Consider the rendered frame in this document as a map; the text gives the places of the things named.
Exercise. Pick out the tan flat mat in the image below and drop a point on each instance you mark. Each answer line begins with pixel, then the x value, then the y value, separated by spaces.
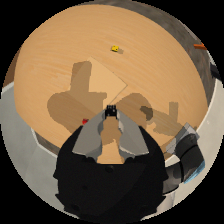
pixel 95 86

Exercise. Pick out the yellow die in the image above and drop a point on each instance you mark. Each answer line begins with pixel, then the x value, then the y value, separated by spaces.
pixel 115 48

